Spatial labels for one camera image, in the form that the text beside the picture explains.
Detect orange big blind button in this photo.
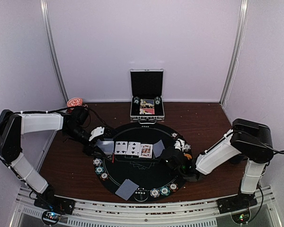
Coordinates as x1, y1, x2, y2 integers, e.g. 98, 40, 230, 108
184, 153, 192, 160

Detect blue white chips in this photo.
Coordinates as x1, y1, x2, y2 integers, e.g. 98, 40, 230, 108
150, 188, 160, 198
93, 158, 102, 166
184, 144, 191, 152

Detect grey blue card deck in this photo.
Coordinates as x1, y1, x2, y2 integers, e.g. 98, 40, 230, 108
96, 140, 115, 156

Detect orange chips seat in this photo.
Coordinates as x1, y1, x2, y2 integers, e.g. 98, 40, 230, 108
169, 183, 178, 192
171, 133, 178, 138
100, 173, 109, 181

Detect green chips seat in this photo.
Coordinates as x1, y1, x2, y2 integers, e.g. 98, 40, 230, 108
95, 166, 104, 175
160, 187, 170, 196

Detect orange chips front seat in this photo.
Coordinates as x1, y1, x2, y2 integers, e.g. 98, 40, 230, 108
169, 183, 178, 192

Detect face-up king card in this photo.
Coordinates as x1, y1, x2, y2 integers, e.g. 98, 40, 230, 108
139, 144, 153, 158

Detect face-up clubs card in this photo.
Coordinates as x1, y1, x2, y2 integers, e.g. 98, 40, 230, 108
126, 141, 141, 156
114, 141, 128, 155

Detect green chips front seat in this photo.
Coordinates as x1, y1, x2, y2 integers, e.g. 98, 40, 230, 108
160, 187, 170, 196

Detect blue white chips front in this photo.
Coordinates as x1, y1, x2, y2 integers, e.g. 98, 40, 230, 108
150, 188, 160, 198

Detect clear round dealer button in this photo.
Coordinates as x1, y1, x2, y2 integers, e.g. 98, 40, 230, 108
133, 187, 149, 202

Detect blue card front seat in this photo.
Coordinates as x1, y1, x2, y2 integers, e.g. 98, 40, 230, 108
115, 179, 139, 201

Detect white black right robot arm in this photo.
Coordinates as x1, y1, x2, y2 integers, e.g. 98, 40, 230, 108
160, 118, 284, 209

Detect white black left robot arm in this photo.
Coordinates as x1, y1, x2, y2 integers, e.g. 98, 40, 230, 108
0, 106, 113, 210

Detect round black poker mat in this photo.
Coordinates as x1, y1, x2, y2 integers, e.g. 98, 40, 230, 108
97, 123, 186, 202

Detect red white patterned bowl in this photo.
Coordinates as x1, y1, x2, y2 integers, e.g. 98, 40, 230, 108
67, 97, 83, 109

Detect red card box in case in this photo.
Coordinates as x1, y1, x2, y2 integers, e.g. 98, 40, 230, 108
140, 108, 155, 115

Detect right chip stack in case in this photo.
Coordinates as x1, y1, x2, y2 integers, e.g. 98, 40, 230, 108
154, 97, 161, 105

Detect chip stack in case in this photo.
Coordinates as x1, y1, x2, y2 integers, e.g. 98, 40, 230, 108
133, 96, 140, 105
154, 97, 161, 105

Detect blue card box in case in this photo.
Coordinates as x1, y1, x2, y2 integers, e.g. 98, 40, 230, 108
140, 99, 154, 108

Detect left chip stack in case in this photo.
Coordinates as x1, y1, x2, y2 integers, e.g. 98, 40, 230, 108
133, 96, 140, 105

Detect aluminium poker case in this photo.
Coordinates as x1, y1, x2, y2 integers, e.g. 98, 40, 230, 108
130, 69, 165, 124

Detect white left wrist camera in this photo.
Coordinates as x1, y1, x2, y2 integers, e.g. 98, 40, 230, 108
89, 127, 105, 141

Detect aluminium front rail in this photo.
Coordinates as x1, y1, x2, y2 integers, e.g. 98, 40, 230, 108
8, 186, 284, 227

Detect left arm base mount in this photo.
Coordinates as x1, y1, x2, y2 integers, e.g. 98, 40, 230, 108
28, 184, 75, 215

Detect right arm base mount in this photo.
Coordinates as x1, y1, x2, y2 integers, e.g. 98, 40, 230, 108
216, 188, 257, 214

